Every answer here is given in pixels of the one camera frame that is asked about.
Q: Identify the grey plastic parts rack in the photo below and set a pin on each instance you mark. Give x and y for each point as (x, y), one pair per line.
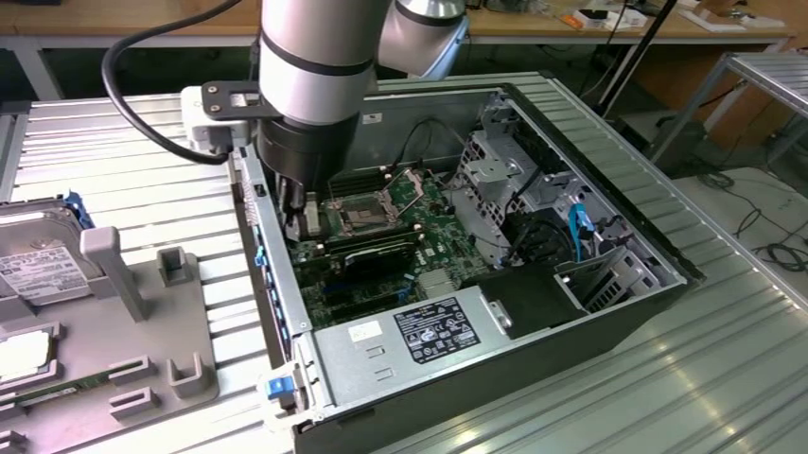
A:
(114, 340)

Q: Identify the CPU socket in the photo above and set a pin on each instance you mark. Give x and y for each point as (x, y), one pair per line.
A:
(362, 215)

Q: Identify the aluminium frame table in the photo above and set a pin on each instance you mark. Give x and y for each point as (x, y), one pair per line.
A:
(770, 75)

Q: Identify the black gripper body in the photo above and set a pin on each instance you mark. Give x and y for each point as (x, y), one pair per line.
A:
(309, 146)

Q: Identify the green motherboard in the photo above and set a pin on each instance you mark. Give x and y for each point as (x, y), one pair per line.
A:
(442, 236)

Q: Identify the perforated metal drive cage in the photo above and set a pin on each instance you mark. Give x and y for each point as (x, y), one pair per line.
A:
(498, 175)

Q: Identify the silver power supply unit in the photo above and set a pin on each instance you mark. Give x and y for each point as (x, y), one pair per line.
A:
(392, 350)

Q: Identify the open metal socket cover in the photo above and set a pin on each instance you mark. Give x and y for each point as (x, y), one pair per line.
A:
(404, 189)

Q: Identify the long wooden desk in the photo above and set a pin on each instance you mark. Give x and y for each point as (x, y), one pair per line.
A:
(126, 21)

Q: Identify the silver chipset heat sink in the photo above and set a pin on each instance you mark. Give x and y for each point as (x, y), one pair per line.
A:
(437, 281)

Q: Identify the green loose RAM stick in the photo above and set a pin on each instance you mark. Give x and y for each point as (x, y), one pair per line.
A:
(56, 388)

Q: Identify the silver CPU chip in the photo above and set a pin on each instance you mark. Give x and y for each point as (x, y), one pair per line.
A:
(19, 357)

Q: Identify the metal disk bay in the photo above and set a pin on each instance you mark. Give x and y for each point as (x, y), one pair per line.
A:
(607, 279)

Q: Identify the black box under frame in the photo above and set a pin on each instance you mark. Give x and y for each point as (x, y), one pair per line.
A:
(663, 137)

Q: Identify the orange and white box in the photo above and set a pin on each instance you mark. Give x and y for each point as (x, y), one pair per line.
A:
(600, 20)

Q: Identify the black and silver PC case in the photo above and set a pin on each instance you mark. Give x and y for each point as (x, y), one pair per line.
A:
(480, 378)

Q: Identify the installed black RAM stick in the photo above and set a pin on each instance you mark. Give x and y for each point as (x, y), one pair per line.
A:
(373, 241)

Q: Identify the flat white box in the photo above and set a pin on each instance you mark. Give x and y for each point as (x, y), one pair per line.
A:
(713, 18)

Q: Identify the hard disk with blue carrier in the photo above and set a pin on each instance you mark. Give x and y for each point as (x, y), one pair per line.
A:
(38, 255)

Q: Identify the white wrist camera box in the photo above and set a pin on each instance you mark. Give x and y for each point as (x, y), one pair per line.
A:
(214, 127)

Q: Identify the blue case side latch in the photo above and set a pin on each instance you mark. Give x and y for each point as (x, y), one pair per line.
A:
(279, 389)

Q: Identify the black plastic air shroud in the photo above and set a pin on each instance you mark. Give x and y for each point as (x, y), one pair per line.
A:
(530, 298)

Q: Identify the black slanted pole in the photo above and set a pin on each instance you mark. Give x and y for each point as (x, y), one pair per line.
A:
(644, 47)

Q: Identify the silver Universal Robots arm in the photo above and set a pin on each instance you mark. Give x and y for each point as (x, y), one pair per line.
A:
(322, 57)

